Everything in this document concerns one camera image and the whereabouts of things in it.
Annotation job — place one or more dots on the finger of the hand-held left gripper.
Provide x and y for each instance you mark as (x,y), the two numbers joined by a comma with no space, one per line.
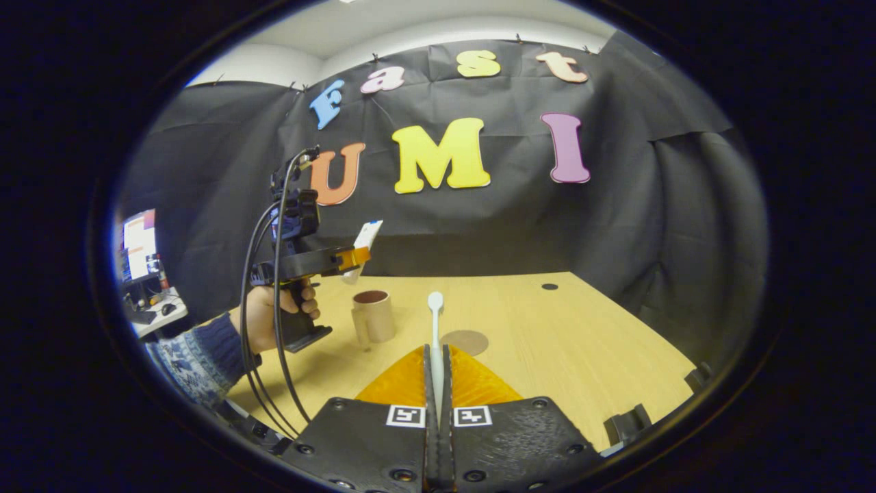
(352,258)

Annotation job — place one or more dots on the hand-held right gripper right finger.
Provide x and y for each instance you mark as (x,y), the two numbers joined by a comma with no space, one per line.
(447,397)

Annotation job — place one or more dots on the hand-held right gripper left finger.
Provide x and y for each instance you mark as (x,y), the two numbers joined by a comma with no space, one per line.
(429,397)

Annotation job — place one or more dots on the white toothpaste tube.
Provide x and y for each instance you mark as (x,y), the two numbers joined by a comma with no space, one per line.
(367,236)

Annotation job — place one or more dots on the brown round coaster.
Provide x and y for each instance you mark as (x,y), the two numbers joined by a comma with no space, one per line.
(469,342)

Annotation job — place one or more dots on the beige cup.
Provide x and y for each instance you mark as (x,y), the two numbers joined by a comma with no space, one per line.
(376,318)

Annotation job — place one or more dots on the wooden desktop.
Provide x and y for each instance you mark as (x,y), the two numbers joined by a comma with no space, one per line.
(561,342)

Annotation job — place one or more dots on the red bottle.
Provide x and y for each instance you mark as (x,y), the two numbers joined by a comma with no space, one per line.
(163,274)

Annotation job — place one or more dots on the computer monitor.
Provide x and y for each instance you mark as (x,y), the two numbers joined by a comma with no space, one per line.
(140,243)

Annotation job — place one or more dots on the white side table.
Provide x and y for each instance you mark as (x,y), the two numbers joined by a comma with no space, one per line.
(168,318)

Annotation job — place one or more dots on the black plastic bracket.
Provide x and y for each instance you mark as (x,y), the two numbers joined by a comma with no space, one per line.
(699,376)
(629,424)

